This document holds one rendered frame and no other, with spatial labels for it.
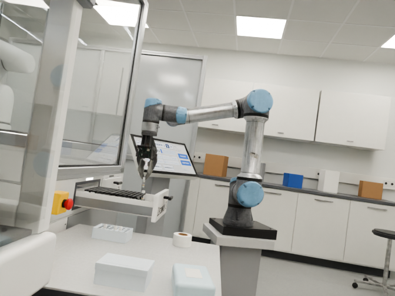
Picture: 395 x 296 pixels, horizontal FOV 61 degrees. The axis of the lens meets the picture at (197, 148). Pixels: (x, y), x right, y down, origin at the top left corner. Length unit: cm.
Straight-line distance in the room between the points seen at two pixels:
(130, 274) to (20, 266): 30
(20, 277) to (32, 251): 4
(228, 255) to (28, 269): 111
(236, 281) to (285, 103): 343
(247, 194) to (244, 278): 41
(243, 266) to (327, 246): 295
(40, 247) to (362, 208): 418
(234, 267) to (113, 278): 89
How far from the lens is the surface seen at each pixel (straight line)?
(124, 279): 87
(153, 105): 151
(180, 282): 83
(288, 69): 529
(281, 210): 440
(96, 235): 128
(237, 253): 165
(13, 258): 62
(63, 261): 104
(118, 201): 140
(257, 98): 155
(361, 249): 466
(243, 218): 166
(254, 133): 155
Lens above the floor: 109
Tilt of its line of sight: 2 degrees up
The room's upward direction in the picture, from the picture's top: 8 degrees clockwise
